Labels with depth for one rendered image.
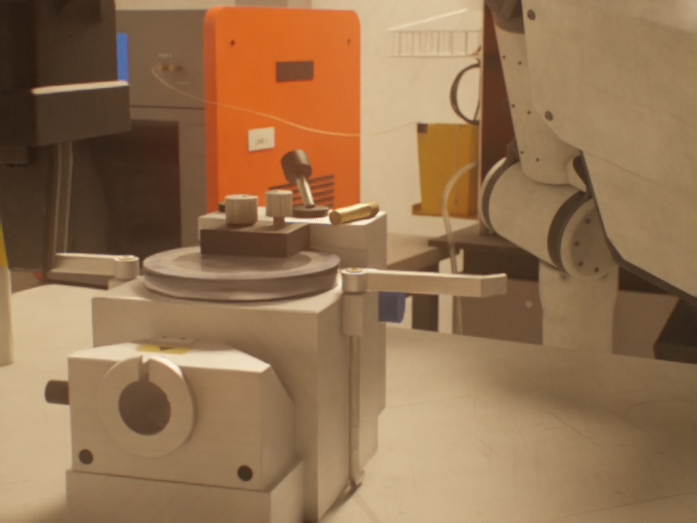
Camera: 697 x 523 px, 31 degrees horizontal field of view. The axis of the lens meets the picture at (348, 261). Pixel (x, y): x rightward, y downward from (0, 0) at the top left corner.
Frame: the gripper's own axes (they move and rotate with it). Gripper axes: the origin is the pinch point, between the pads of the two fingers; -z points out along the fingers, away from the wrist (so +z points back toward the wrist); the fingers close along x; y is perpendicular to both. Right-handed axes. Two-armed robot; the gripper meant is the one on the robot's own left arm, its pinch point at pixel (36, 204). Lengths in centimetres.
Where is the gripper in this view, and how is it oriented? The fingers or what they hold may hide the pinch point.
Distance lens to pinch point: 60.2
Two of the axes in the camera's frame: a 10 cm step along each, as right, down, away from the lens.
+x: 2.8, -1.7, 9.4
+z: 0.0, -9.8, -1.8
